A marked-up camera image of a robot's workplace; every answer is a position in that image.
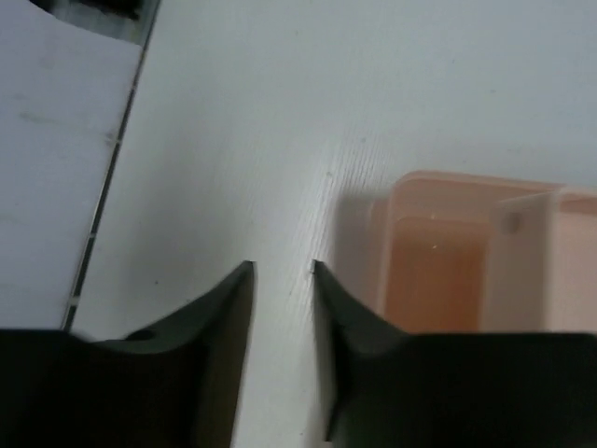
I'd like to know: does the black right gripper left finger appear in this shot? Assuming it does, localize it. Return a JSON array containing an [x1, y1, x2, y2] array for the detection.
[[1, 261, 255, 447]]

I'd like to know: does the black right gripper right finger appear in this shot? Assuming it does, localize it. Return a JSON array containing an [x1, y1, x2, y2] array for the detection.
[[313, 261, 596, 447]]

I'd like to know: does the pink plastic toolbox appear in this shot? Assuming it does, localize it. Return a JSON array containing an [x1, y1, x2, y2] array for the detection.
[[365, 171, 596, 333]]

